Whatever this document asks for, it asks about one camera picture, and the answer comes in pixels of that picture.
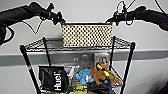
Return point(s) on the blue plush toy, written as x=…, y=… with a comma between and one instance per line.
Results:
x=84, y=76

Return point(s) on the pale basket with dark spots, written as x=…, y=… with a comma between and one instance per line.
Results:
x=87, y=35

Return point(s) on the long grey wall band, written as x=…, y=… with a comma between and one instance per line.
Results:
x=13, y=59

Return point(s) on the yellow plush toy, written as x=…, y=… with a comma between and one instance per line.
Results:
x=80, y=88

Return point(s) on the white box with picture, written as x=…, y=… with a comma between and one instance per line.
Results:
x=101, y=57

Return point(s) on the black Huel bag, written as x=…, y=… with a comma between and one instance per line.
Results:
x=53, y=79

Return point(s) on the grey box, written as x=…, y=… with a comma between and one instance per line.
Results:
x=78, y=60

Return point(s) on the orange brown plush toy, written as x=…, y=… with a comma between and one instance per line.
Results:
x=100, y=76

